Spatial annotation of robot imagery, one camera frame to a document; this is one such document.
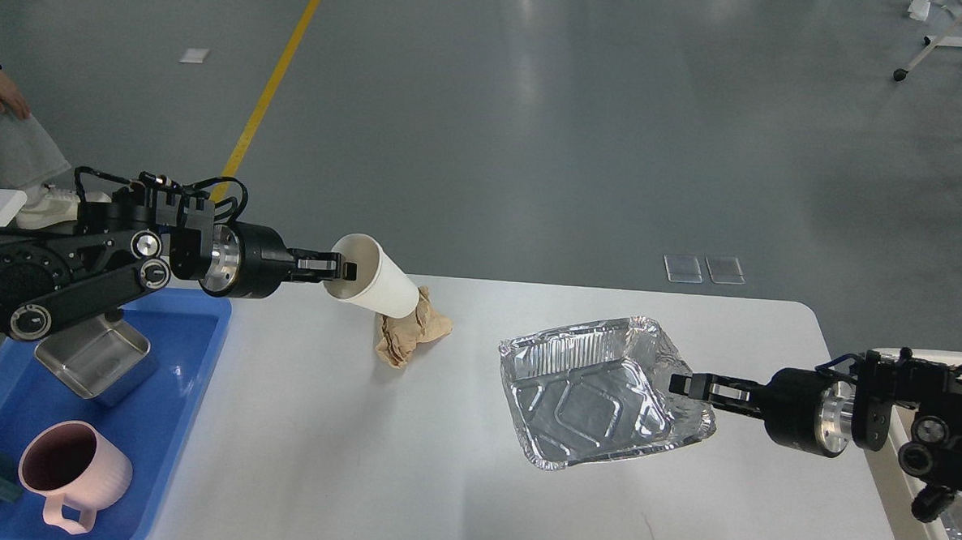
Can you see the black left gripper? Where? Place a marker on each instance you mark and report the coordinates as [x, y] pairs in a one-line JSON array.
[[251, 261]]

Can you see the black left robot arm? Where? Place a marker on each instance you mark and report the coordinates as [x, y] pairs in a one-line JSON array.
[[132, 237]]

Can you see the aluminium foil tray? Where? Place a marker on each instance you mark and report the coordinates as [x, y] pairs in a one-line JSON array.
[[597, 392]]

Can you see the stainless steel rectangular tray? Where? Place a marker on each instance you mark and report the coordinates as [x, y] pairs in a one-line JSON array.
[[102, 360]]

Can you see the blue plastic tray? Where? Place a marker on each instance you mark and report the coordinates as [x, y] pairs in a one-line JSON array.
[[151, 425]]

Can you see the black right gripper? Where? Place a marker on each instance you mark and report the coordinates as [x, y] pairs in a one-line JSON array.
[[802, 410]]

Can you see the white paper cup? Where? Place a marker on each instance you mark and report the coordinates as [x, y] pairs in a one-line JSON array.
[[380, 285]]

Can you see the pink plastic mug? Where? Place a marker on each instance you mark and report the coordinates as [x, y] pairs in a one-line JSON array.
[[78, 473]]

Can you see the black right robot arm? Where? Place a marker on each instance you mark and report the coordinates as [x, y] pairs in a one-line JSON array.
[[870, 408]]

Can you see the crumpled brown paper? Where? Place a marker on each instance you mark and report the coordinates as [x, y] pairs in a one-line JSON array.
[[399, 338]]

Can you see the person in white clothes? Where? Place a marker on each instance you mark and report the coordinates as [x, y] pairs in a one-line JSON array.
[[29, 159]]

